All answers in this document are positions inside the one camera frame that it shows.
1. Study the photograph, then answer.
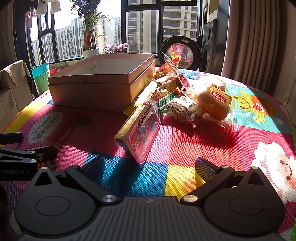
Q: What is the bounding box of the green-edged white candy bag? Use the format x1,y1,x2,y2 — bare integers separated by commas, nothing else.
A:
159,92,203,129

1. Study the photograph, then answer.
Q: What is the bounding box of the beige chair with cloth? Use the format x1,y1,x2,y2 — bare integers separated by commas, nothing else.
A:
1,60,34,129

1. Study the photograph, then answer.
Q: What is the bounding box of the pink Volcano snack pack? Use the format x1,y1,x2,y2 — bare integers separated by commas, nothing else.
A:
114,98,161,167

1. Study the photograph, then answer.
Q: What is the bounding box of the red peanut snack bag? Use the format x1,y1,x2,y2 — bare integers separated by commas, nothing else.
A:
152,63,176,80

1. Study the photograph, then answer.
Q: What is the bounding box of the teal plastic bucket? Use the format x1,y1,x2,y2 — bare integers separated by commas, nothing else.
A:
32,62,50,78

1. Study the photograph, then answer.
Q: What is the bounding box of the round washing machine door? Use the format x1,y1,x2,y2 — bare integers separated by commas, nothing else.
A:
159,36,202,70

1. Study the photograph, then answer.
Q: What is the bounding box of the tall plant white pot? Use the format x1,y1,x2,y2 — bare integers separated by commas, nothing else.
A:
71,0,110,59

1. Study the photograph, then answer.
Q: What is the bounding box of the red plastic basin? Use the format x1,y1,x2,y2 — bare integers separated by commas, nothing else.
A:
50,67,59,76

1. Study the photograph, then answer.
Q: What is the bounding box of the brown curtain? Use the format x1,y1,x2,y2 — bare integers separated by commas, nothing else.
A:
221,1,295,102

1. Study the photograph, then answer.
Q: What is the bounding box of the colourful cartoon play mat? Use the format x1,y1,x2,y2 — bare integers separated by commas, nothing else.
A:
4,78,295,240

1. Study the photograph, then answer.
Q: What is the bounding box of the round bun red logo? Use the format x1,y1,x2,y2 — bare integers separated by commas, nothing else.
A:
162,52,239,132

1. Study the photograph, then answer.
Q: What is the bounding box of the yellow snack bar packet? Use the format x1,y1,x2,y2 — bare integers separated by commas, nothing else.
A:
123,81,157,116

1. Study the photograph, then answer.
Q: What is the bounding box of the puffed rice bar packet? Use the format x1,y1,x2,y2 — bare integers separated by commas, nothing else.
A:
157,77,183,100

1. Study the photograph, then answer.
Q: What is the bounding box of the pink cardboard box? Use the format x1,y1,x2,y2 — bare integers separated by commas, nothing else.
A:
48,53,156,112

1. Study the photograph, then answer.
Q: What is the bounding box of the pink flower pot plant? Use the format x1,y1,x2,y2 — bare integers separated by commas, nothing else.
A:
103,43,128,54

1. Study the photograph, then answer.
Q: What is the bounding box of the green plastic bucket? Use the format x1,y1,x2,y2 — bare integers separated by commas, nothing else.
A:
34,72,50,95

